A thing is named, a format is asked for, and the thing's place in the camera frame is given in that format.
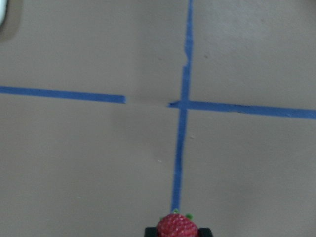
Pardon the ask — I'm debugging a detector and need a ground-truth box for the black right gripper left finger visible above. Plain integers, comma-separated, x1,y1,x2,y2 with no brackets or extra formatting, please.
144,227,158,237

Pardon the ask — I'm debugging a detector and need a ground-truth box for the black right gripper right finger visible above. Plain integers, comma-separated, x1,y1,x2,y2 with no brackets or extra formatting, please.
198,228,213,237

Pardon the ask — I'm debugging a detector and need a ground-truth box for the red strawberry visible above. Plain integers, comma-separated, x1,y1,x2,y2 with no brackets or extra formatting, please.
156,209,198,237

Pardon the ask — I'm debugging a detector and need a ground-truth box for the cream bear tray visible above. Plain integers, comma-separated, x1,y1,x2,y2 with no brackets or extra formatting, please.
0,0,8,26

